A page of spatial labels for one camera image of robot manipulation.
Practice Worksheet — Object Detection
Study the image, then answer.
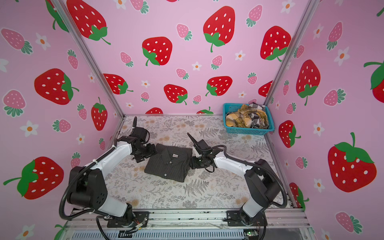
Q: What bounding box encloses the yellow plaid shirt in basket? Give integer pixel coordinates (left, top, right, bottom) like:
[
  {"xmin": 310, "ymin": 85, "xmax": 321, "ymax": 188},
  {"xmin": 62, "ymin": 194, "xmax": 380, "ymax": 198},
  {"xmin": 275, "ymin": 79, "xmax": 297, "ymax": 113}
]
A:
[{"xmin": 225, "ymin": 105, "xmax": 253, "ymax": 129}]

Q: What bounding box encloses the teal plastic basket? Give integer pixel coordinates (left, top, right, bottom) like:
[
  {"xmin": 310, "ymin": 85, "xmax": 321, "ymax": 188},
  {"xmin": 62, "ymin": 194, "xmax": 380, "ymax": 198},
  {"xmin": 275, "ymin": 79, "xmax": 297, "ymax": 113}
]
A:
[{"xmin": 223, "ymin": 103, "xmax": 275, "ymax": 136}]

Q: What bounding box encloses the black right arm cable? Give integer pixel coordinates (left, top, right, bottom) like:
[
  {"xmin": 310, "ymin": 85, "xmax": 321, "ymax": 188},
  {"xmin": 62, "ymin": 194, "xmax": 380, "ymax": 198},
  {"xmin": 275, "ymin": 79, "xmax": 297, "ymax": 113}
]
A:
[{"xmin": 186, "ymin": 132, "xmax": 289, "ymax": 240}]

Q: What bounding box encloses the aluminium right corner post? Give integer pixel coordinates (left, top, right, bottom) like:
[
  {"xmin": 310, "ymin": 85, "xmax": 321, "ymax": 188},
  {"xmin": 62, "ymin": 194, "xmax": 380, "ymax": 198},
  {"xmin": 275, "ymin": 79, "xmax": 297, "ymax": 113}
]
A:
[{"xmin": 265, "ymin": 0, "xmax": 321, "ymax": 105}]

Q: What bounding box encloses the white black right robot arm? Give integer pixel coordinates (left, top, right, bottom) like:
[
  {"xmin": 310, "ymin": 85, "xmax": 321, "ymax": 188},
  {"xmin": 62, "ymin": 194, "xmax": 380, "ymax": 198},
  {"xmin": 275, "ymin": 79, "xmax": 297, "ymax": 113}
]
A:
[{"xmin": 190, "ymin": 150, "xmax": 288, "ymax": 226}]

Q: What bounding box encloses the dark grey pinstriped shirt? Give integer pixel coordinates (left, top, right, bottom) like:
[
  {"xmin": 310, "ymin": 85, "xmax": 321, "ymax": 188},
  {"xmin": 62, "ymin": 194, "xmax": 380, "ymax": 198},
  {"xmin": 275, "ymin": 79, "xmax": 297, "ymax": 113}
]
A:
[{"xmin": 145, "ymin": 144, "xmax": 193, "ymax": 183}]

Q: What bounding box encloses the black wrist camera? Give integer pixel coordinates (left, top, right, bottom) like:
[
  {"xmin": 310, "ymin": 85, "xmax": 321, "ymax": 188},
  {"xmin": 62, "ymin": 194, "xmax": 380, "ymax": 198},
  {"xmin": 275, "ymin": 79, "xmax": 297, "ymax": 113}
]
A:
[
  {"xmin": 195, "ymin": 140, "xmax": 212, "ymax": 155},
  {"xmin": 130, "ymin": 127, "xmax": 150, "ymax": 144}
]

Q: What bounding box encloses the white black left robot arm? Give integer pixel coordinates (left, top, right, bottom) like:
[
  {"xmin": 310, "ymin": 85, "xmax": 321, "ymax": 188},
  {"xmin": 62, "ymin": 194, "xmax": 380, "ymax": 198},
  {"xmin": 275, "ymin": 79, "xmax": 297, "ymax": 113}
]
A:
[{"xmin": 59, "ymin": 136, "xmax": 157, "ymax": 226}]

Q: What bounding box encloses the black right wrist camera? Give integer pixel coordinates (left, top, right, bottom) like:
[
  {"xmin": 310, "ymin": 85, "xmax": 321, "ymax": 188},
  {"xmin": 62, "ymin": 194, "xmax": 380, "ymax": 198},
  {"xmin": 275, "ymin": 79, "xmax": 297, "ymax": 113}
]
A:
[{"xmin": 195, "ymin": 140, "xmax": 212, "ymax": 155}]

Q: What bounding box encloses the aluminium corner post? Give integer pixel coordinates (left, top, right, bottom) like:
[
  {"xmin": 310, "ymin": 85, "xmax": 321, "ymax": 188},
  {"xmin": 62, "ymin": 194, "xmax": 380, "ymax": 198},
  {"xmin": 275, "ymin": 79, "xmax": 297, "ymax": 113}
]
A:
[
  {"xmin": 52, "ymin": 0, "xmax": 125, "ymax": 119},
  {"xmin": 265, "ymin": 0, "xmax": 321, "ymax": 105}
]

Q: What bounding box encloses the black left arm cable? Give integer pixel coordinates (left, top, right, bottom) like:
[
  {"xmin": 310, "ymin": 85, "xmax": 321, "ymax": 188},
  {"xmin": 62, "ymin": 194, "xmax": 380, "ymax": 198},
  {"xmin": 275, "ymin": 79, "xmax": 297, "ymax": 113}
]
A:
[{"xmin": 58, "ymin": 116, "xmax": 139, "ymax": 240}]

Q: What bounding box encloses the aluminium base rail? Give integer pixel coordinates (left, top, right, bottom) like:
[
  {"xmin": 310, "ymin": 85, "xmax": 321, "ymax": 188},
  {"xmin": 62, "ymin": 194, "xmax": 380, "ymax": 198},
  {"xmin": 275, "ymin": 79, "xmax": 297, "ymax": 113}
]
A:
[{"xmin": 57, "ymin": 209, "xmax": 317, "ymax": 240}]

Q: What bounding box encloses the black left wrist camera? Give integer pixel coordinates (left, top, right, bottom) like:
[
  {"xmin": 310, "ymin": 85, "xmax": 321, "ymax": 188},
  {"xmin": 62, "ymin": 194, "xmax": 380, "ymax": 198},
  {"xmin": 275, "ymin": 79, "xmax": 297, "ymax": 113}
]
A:
[{"xmin": 130, "ymin": 127, "xmax": 150, "ymax": 144}]

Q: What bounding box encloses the aluminium left corner post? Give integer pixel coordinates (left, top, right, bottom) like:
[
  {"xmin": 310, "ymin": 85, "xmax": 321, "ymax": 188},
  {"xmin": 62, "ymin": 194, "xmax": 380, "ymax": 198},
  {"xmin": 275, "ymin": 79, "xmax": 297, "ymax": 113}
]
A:
[{"xmin": 52, "ymin": 0, "xmax": 125, "ymax": 119}]

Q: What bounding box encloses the grey white shirt in basket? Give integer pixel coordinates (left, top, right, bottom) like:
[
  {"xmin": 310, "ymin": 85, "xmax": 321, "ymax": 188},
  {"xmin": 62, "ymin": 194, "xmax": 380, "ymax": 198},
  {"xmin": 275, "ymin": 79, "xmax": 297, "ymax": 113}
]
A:
[{"xmin": 249, "ymin": 103, "xmax": 270, "ymax": 129}]

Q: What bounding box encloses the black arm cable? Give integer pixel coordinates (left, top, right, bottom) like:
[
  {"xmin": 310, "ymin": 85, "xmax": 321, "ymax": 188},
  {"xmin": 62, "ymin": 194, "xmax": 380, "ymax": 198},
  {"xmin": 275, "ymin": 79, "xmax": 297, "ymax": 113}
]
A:
[
  {"xmin": 186, "ymin": 132, "xmax": 289, "ymax": 240},
  {"xmin": 58, "ymin": 116, "xmax": 139, "ymax": 240}
]

